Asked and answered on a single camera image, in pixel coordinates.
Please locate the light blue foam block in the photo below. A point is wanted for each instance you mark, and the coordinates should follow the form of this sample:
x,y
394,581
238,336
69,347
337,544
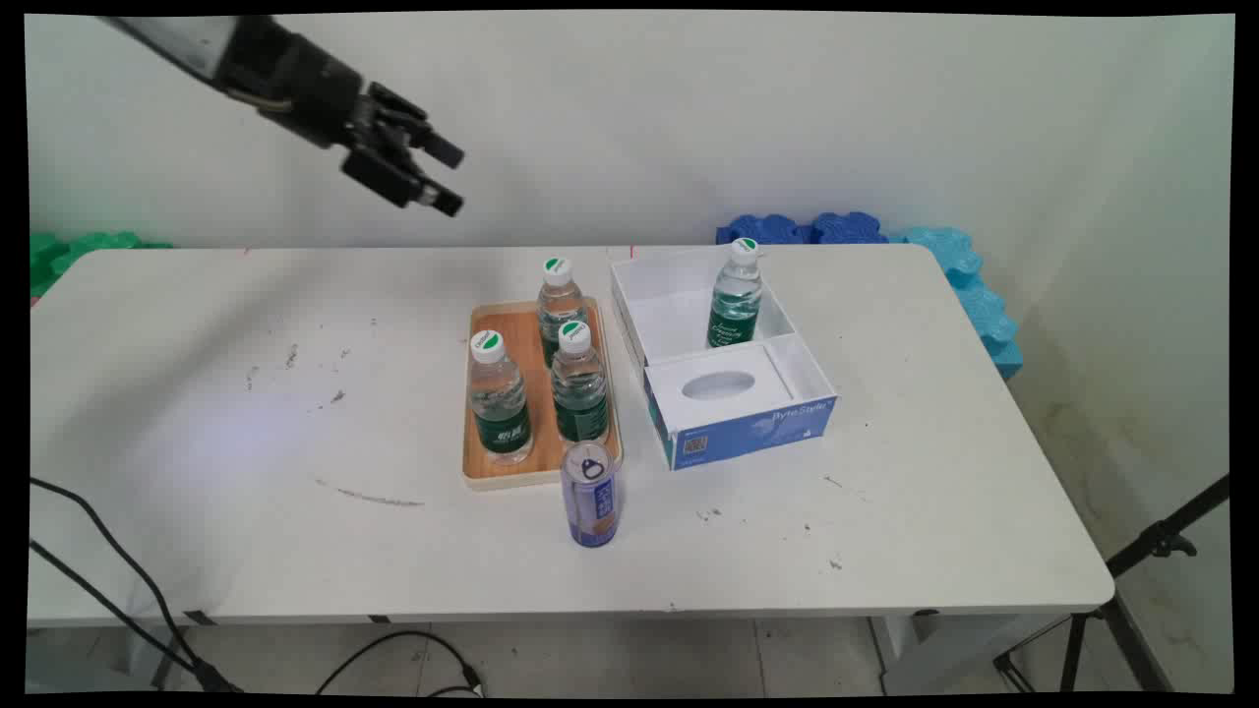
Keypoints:
x,y
989,305

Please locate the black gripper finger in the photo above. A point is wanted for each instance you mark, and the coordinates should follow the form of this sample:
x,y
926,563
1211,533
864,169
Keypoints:
x,y
408,123
389,177

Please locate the blue drink can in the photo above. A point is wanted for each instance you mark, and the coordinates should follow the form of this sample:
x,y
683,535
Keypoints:
x,y
590,506

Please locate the clear water bottle green label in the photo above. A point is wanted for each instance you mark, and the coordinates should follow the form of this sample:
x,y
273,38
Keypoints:
x,y
736,305
559,300
502,413
580,393

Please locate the white table leg frame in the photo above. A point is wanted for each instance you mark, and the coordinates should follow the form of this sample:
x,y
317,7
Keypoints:
x,y
964,649

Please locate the wooden tray white rim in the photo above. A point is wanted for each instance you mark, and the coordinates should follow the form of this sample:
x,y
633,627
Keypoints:
x,y
504,317

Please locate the black tripod stand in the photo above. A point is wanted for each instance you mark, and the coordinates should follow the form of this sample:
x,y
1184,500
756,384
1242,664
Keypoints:
x,y
1161,539

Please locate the green foam block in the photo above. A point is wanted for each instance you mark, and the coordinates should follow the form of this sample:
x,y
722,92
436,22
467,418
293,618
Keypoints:
x,y
69,251

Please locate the white and blue cardboard box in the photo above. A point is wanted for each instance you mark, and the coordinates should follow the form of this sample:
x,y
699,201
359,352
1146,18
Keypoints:
x,y
748,433

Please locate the dark blue foam block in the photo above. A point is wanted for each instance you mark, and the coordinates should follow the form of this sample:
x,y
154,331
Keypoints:
x,y
851,228
762,231

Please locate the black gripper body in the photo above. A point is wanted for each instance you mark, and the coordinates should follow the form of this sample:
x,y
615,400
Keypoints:
x,y
320,98

